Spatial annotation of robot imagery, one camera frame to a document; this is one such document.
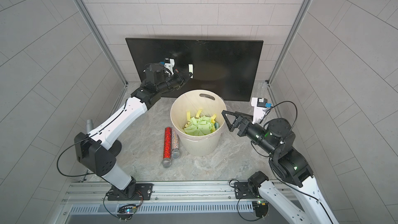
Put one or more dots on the right circuit board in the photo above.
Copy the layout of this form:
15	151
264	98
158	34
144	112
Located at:
260	209

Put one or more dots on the silver glitter tube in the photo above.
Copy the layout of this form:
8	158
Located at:
175	145

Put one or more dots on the right aluminium frame post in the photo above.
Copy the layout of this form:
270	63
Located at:
295	27

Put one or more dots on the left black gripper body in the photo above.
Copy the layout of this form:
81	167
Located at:
181	77

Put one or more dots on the discarded sticky notes pile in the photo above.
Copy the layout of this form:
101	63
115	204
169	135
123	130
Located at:
200	125

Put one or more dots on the circuit board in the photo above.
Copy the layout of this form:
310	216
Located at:
260	209
129	209

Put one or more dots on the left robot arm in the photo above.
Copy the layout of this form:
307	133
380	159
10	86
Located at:
93	150

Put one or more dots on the aluminium frame post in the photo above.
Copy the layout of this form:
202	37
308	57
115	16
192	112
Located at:
295	27
99	38

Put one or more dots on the left aluminium frame post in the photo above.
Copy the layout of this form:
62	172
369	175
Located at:
99	38

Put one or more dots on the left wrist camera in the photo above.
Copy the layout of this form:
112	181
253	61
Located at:
168	65

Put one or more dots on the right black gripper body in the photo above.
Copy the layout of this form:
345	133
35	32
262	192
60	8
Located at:
255	134

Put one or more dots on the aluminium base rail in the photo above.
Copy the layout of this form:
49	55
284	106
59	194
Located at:
167	197

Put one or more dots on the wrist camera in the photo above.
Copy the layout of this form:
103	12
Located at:
168	65
261	107

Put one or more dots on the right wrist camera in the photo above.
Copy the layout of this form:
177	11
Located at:
261	107

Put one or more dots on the cream waste bin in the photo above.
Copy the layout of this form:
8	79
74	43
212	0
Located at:
191	102

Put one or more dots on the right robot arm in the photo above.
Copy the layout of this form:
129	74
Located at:
288	165

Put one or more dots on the red glitter tube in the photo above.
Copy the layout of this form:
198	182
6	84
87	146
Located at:
167	149

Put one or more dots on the black flat monitor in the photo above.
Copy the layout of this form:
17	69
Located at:
226	67

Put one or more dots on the left circuit board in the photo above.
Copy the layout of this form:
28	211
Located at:
129	209

